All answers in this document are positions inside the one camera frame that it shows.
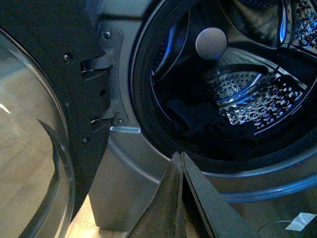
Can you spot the stainless steel perforated drum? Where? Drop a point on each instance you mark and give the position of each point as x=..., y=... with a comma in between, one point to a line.
x=254, y=60

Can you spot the white tape piece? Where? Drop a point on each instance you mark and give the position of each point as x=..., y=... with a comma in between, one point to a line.
x=300, y=222

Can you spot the grey front-load washing machine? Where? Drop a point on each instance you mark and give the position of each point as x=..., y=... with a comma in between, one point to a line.
x=269, y=190

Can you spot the dark navy garment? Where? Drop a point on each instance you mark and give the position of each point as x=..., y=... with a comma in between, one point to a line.
x=203, y=124

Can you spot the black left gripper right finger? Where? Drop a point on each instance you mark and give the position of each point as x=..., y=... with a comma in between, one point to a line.
x=219, y=219

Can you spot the washing machine glass door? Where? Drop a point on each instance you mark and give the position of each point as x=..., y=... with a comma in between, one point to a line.
x=53, y=94

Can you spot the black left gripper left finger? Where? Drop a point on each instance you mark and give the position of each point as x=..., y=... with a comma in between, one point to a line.
x=165, y=215

